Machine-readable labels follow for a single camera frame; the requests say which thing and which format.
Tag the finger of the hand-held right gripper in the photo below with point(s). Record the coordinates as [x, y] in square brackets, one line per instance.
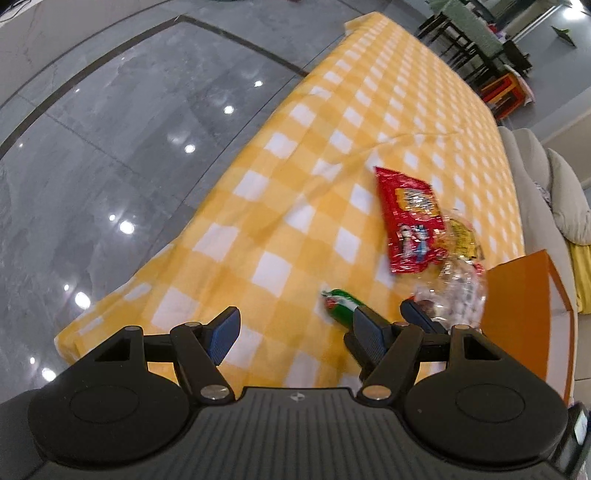
[418, 313]

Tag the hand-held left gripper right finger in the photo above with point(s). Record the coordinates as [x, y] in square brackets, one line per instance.
[369, 334]

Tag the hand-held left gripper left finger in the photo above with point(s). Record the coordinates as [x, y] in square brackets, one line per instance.
[226, 333]

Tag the clear packet of white balls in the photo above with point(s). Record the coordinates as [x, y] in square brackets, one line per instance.
[461, 286]

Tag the red snack packet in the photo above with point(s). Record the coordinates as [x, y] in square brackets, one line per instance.
[406, 217]

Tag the orange cardboard box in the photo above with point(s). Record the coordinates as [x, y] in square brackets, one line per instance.
[517, 314]

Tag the yellow checked tablecloth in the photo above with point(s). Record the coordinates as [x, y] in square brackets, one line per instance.
[300, 184]

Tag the yellow cushion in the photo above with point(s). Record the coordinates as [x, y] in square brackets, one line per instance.
[582, 277]

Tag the beige sofa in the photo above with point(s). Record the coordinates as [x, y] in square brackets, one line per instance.
[526, 184]

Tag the small items on sofa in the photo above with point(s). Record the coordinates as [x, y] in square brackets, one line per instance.
[542, 191]

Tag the beige cushion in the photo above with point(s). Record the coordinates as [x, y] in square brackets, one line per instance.
[572, 198]

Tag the orange stool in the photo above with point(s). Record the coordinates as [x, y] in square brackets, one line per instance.
[501, 90]

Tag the dark dining chair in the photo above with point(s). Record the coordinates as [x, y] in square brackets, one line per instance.
[475, 64]
[436, 32]

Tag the dining table with green cloth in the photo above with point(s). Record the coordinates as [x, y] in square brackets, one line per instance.
[471, 23]

